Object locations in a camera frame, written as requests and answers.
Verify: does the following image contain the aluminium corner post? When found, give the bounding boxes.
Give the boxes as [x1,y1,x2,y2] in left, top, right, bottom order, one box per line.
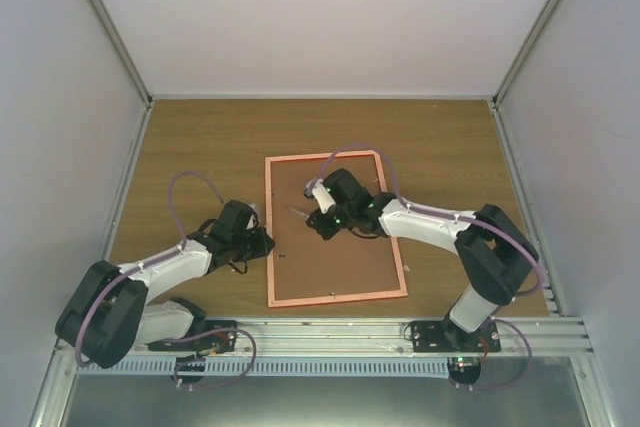
[491,0,563,109]
[87,0,153,109]

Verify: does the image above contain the grey slotted cable duct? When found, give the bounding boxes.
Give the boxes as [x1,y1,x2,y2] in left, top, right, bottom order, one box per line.
[78,355,449,379]

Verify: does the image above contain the right aluminium corner post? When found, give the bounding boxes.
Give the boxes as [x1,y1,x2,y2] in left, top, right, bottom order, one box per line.
[491,0,563,109]

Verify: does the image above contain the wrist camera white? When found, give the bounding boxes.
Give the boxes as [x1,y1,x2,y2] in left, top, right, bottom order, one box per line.
[248,203,259,223]
[304,178,336,214]

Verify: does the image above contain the aluminium front rail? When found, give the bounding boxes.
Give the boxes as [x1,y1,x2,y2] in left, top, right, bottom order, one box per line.
[107,315,593,365]

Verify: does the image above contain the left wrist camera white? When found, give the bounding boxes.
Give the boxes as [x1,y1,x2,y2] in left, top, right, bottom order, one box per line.
[248,203,259,223]

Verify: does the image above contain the purple cable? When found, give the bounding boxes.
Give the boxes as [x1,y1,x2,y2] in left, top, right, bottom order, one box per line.
[74,171,259,391]
[304,142,547,393]

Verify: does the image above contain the red photo frame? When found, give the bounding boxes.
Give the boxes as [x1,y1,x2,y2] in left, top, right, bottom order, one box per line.
[265,150,408,308]

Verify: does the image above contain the left aluminium corner post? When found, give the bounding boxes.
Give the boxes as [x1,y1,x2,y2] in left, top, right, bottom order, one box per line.
[87,0,153,109]

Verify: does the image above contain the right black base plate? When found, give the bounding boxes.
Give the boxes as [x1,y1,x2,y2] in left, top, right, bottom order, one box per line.
[402,318,501,353]

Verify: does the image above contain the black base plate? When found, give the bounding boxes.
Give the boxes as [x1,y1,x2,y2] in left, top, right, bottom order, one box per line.
[147,319,238,353]
[402,318,501,353]

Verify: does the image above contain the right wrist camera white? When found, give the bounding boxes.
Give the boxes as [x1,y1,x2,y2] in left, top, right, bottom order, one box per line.
[304,178,336,214]

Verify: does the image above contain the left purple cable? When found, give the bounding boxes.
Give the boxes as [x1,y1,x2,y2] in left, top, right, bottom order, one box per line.
[74,171,259,391]

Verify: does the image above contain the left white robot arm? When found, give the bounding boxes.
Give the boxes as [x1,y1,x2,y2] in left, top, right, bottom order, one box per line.
[55,200,275,368]

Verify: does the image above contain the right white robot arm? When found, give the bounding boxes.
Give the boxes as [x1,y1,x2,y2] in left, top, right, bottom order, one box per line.
[305,168,543,352]

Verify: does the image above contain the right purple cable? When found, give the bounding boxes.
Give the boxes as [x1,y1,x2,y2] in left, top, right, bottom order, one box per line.
[304,142,547,393]

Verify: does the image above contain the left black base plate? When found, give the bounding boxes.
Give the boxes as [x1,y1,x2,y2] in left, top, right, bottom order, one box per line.
[147,319,238,353]

